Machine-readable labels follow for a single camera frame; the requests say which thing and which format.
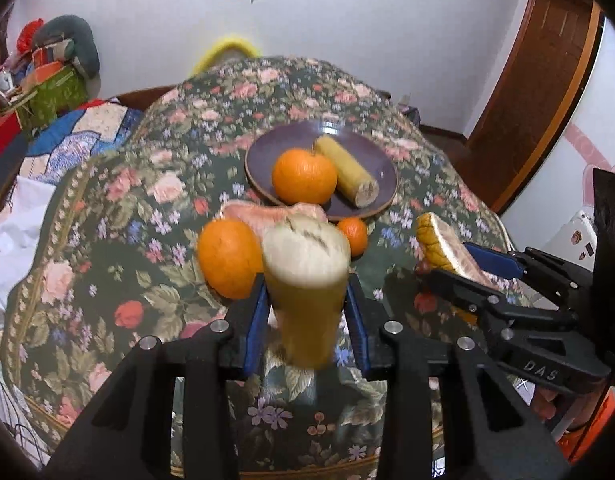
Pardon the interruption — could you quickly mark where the yellow corn cob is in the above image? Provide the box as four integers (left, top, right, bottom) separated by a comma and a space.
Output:
262, 214, 351, 370

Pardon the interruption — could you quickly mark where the green box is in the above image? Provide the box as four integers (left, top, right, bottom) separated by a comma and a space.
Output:
28, 66, 88, 126

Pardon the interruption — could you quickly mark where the small mandarin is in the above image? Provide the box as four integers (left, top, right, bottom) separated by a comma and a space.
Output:
336, 217, 369, 258

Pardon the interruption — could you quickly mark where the purple round plate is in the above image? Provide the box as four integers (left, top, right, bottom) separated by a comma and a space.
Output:
244, 120, 399, 221

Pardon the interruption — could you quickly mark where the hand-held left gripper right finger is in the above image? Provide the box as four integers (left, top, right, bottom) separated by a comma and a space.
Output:
345, 274, 572, 480

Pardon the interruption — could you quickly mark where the yellow chair back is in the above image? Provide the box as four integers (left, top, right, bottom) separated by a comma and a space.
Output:
194, 35, 262, 75

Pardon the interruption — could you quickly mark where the red cloth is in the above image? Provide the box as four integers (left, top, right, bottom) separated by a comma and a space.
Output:
16, 17, 43, 53

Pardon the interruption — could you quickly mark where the person's right forearm orange sleeve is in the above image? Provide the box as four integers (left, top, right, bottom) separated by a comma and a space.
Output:
557, 389, 615, 463

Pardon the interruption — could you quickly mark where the person's right hand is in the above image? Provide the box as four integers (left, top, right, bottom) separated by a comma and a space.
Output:
530, 387, 559, 422

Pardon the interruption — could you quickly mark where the floral blanket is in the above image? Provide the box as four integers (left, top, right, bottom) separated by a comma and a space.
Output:
0, 54, 535, 477

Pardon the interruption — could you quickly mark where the white stickered device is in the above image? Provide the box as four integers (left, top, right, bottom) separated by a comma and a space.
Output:
550, 210, 598, 283

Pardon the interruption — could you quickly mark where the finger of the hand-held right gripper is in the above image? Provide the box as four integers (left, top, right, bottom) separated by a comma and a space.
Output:
461, 241, 594, 312
420, 269, 614, 397

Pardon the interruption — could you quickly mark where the grey cushion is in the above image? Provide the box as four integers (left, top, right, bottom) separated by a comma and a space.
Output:
32, 15, 101, 81

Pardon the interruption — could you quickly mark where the patchwork quilt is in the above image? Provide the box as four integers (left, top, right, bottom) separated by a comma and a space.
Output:
18, 100, 146, 186

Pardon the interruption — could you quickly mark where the corn cob on plate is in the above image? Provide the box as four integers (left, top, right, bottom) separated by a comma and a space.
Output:
313, 135, 379, 208

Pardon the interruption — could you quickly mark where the brown wooden door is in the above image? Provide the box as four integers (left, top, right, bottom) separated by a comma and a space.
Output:
465, 0, 605, 215

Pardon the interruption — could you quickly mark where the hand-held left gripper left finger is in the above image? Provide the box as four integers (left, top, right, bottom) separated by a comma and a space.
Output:
42, 274, 271, 480

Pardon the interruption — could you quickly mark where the white cloth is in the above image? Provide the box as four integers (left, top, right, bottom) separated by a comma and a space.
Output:
0, 175, 63, 331

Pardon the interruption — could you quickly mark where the large orange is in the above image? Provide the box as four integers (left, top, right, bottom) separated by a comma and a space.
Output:
196, 217, 264, 300
272, 147, 338, 206

